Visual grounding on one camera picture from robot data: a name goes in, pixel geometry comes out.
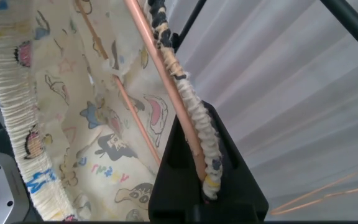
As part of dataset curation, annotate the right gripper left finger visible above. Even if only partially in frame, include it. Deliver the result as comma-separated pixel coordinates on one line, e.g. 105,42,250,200
149,115,204,222

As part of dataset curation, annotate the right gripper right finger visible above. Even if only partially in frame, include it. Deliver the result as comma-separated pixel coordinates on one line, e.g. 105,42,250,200
202,100,269,222

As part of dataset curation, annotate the cream printed garment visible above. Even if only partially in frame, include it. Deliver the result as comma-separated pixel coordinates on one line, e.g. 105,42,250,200
0,0,223,222

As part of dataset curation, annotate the black clothes rack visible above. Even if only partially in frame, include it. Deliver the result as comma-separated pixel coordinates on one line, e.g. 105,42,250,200
171,0,358,63

